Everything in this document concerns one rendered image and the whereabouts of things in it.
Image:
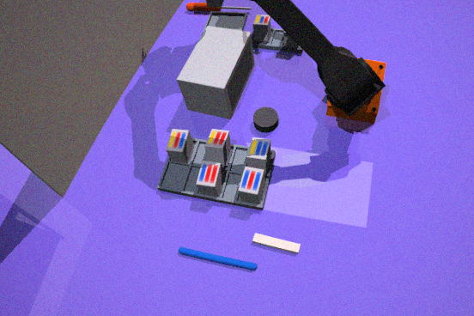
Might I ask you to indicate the blue rod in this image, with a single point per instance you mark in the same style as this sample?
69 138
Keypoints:
217 258

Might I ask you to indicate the white flat bar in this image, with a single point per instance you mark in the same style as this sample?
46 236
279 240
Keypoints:
276 243

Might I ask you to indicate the dark grey cylinder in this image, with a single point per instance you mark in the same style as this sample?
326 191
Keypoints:
265 119

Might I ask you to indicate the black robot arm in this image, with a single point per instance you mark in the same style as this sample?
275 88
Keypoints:
349 82

